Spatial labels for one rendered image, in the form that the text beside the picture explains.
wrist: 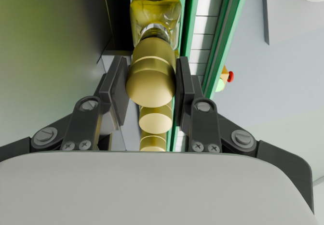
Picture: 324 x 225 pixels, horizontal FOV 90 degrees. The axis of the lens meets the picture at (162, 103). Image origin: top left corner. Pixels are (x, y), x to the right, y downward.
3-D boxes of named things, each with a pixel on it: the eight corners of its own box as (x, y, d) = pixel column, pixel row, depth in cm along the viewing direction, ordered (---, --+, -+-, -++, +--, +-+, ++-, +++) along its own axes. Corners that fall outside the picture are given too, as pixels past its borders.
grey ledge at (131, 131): (109, 39, 48) (98, 58, 40) (139, 40, 48) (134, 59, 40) (137, 171, 115) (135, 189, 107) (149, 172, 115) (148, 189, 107)
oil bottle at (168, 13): (144, -25, 30) (124, 7, 15) (174, -25, 30) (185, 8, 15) (146, 9, 34) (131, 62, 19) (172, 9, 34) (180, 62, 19)
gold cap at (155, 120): (160, 109, 21) (159, 138, 18) (136, 97, 19) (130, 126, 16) (178, 92, 19) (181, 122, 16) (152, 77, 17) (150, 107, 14)
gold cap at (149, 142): (150, 135, 25) (148, 162, 22) (136, 122, 23) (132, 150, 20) (170, 128, 24) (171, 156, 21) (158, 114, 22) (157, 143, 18)
